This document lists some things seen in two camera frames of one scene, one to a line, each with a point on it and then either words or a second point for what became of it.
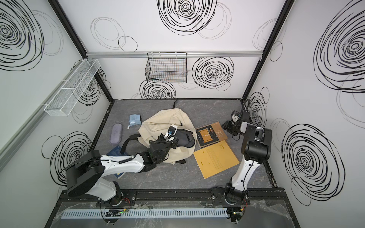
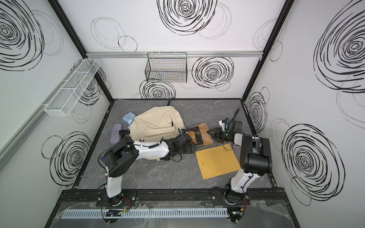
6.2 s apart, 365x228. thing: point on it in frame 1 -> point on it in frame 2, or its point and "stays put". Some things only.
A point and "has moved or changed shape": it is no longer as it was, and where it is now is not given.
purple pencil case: x=116 y=134 stays put
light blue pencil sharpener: x=134 y=119 -> x=128 y=118
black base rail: x=127 y=197 stays put
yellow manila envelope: x=215 y=158 stays put
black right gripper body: x=233 y=128 -> x=224 y=136
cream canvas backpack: x=158 y=126 has moved or changed shape
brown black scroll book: x=210 y=134 has moved or changed shape
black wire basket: x=168 y=67 stays put
